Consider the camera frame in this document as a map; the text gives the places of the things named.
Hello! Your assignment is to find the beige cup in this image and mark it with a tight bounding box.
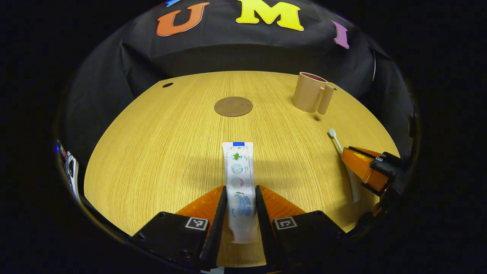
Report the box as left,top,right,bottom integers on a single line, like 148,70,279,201
292,72,335,115

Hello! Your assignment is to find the white toothpaste tube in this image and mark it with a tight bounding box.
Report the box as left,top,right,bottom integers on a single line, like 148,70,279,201
222,142,259,244

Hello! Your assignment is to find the brown round coaster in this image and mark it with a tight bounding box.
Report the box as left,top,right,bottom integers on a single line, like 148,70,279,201
214,96,253,117

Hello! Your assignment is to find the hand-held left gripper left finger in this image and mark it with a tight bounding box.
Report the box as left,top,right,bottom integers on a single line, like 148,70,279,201
131,186,228,271

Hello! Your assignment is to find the white toothbrush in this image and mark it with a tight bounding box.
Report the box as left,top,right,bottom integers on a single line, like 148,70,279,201
329,129,362,203

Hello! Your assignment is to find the black backdrop cloth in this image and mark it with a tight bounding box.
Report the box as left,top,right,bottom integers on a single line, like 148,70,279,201
57,0,417,183

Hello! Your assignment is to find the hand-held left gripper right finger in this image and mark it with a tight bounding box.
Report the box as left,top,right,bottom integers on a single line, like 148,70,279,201
255,185,347,267

